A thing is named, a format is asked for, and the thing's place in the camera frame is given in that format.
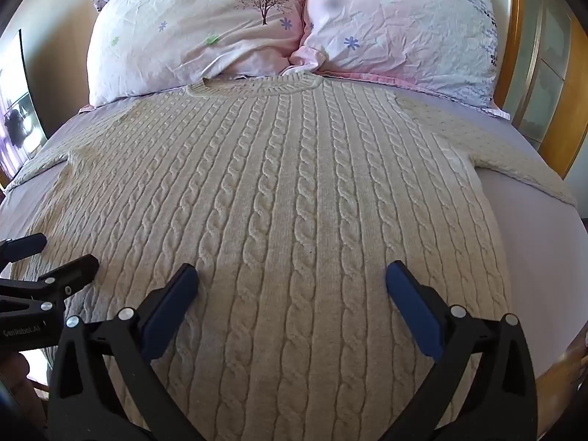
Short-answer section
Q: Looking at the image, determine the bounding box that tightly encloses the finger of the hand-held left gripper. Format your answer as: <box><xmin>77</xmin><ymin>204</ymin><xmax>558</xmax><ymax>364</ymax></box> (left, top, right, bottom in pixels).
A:
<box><xmin>0</xmin><ymin>233</ymin><xmax>49</xmax><ymax>271</ymax></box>
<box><xmin>0</xmin><ymin>254</ymin><xmax>101</xmax><ymax>320</ymax></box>

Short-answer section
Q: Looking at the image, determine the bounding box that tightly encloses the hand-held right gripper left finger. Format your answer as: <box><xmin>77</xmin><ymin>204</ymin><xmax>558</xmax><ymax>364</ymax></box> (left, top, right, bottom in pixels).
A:
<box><xmin>46</xmin><ymin>263</ymin><xmax>205</xmax><ymax>441</ymax></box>

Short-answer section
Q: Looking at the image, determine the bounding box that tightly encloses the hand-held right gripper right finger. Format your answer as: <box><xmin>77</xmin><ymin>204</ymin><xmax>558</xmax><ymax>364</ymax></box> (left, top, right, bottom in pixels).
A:
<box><xmin>367</xmin><ymin>260</ymin><xmax>539</xmax><ymax>441</ymax></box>

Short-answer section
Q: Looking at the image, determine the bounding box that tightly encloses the cream cable-knit sweater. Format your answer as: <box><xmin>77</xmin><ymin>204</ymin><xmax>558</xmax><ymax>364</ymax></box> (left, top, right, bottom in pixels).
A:
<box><xmin>4</xmin><ymin>72</ymin><xmax>578</xmax><ymax>441</ymax></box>

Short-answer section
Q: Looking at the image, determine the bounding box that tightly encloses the pink pillow with tree print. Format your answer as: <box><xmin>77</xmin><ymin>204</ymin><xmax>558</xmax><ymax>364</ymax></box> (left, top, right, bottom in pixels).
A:
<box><xmin>86</xmin><ymin>0</ymin><xmax>309</xmax><ymax>107</ymax></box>

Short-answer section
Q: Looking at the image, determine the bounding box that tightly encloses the pink pillow with floral print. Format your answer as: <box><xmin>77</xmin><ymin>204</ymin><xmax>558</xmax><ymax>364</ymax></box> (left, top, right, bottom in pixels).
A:
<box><xmin>288</xmin><ymin>0</ymin><xmax>512</xmax><ymax>120</ymax></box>

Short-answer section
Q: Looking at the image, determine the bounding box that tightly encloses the wooden headboard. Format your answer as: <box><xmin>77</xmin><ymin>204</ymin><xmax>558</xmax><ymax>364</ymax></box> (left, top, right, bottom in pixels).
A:
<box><xmin>492</xmin><ymin>0</ymin><xmax>588</xmax><ymax>180</ymax></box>

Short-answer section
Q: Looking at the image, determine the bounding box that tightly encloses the dark framed wall picture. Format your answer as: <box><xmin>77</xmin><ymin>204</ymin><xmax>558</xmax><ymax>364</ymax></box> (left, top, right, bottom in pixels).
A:
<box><xmin>0</xmin><ymin>29</ymin><xmax>49</xmax><ymax>180</ymax></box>

